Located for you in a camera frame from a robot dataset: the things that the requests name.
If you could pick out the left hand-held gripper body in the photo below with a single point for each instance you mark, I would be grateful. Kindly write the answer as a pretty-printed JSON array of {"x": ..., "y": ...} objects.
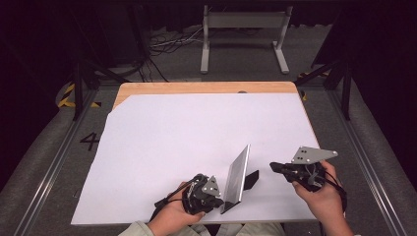
[{"x": 200, "y": 196}]

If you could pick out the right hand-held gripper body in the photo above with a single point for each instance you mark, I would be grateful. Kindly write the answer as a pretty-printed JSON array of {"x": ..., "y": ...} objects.
[{"x": 308, "y": 173}]

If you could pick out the square mirror with black stand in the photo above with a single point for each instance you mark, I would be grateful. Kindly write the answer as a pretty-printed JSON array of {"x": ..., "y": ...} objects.
[{"x": 237, "y": 173}]

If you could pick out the person's right hand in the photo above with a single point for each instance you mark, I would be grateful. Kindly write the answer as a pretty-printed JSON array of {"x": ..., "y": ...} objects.
[{"x": 327, "y": 200}]

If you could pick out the person's left hand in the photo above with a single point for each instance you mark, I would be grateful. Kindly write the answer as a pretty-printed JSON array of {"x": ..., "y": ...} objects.
[{"x": 170, "y": 218}]

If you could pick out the person's legs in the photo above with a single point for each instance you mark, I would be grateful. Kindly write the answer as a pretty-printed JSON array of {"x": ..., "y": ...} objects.
[{"x": 255, "y": 230}]

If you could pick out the white paper sheet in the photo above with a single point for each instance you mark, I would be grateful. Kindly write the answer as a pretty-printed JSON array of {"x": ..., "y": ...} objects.
[{"x": 180, "y": 131}]

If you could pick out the yellow black hazard tape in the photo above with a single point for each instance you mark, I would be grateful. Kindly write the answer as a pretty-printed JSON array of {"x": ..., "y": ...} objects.
[
  {"x": 305, "y": 96},
  {"x": 67, "y": 93}
]

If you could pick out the black metal stand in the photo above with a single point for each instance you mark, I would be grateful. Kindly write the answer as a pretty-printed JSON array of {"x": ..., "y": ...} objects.
[
  {"x": 78, "y": 88},
  {"x": 345, "y": 91}
]

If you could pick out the wooden table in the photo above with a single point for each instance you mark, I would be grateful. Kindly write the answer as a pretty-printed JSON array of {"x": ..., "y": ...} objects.
[{"x": 196, "y": 88}]

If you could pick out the aluminium floor rail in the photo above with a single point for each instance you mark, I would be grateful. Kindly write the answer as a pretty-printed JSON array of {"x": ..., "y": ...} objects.
[
  {"x": 49, "y": 170},
  {"x": 367, "y": 164}
]

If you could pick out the grey metal desk frame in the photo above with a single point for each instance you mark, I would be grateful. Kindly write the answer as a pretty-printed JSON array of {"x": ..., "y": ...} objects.
[{"x": 244, "y": 20}]

